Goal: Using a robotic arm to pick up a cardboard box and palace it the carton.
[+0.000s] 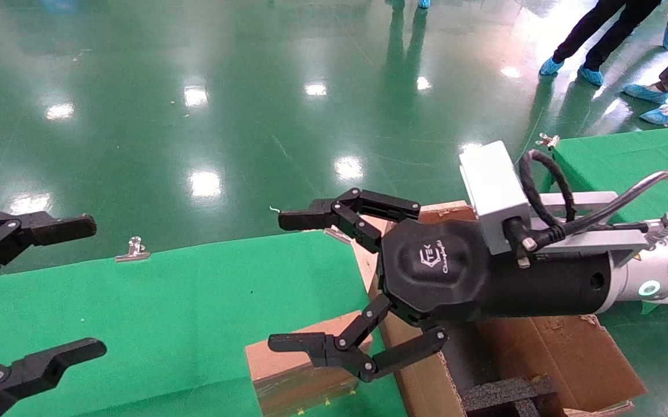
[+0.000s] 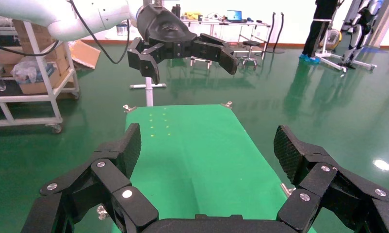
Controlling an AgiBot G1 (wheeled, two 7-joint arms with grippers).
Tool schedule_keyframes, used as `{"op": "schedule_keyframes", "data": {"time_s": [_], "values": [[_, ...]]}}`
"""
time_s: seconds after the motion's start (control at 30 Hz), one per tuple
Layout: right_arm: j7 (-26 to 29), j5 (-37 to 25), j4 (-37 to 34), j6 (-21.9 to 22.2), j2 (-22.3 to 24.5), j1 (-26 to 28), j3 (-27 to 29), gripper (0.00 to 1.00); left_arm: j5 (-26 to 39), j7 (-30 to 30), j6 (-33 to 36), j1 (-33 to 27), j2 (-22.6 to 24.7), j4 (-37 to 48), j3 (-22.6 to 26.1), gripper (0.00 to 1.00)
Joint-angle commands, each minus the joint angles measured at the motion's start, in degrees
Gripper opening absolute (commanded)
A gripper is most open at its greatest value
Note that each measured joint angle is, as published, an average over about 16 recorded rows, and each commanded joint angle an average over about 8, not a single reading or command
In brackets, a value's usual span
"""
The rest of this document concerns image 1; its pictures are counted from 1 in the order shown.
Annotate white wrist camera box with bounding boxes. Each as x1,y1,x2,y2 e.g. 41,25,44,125
459,141,533,256

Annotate black foam bar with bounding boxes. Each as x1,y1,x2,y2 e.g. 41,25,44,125
461,375,561,417

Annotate person legs black trousers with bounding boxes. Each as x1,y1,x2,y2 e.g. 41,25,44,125
553,0,662,71

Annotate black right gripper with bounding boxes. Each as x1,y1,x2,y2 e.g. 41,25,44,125
268,188,612,383

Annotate large green table cloth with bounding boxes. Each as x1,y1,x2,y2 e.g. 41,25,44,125
0,230,407,417

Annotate green cloth with clips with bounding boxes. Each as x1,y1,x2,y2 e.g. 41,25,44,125
542,125,668,224

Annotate small cardboard box with hole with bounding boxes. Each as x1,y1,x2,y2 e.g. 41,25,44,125
244,310,376,417

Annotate large open cardboard carton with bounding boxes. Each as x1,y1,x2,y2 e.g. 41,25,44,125
352,203,648,417

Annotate silver camera mount bracket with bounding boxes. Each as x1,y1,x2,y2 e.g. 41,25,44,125
528,191,668,257

